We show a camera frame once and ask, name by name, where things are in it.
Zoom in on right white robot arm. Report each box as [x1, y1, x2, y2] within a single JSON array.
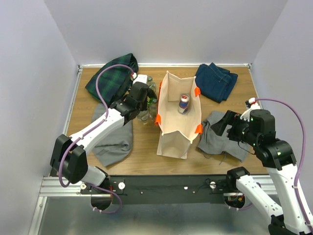
[[211, 109, 313, 235]]

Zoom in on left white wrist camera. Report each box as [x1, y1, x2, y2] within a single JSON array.
[[131, 73, 148, 85]]

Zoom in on beige canvas tote bag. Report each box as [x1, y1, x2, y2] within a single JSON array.
[[155, 72, 203, 159]]

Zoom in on blue denim jeans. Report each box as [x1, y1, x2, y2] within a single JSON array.
[[195, 63, 238, 103]]

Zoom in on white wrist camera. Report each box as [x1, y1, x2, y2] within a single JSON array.
[[240, 97, 261, 121], [131, 73, 148, 85]]

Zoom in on left grey cloth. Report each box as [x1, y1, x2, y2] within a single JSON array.
[[91, 102, 134, 167]]

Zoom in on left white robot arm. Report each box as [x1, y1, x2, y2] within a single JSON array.
[[50, 82, 157, 193]]

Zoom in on green plaid cloth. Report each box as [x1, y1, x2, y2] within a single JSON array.
[[85, 53, 139, 106]]

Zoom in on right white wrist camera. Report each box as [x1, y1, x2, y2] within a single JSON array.
[[240, 97, 261, 121]]

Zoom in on clear bottle back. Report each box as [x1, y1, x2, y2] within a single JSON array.
[[136, 110, 150, 124]]

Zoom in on clear bottle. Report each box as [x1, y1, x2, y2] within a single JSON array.
[[148, 102, 158, 121], [147, 76, 156, 93], [136, 110, 150, 124]]

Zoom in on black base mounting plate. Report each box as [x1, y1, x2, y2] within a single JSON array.
[[80, 174, 247, 206]]

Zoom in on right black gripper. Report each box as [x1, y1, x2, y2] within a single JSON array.
[[210, 108, 259, 146]]

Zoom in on red soda can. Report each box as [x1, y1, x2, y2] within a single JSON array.
[[178, 94, 190, 114]]

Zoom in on right grey shorts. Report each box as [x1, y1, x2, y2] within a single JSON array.
[[197, 111, 250, 162]]

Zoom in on aluminium frame rail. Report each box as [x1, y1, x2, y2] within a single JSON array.
[[26, 65, 89, 235]]

